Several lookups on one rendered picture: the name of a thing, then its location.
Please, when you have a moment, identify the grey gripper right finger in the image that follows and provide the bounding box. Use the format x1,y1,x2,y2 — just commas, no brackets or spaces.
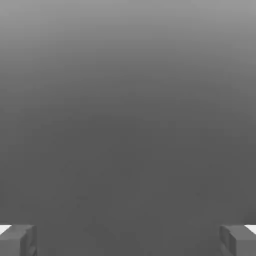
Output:
219,224,256,256

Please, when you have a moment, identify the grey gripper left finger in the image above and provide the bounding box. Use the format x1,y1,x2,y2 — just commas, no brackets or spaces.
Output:
0,224,38,256

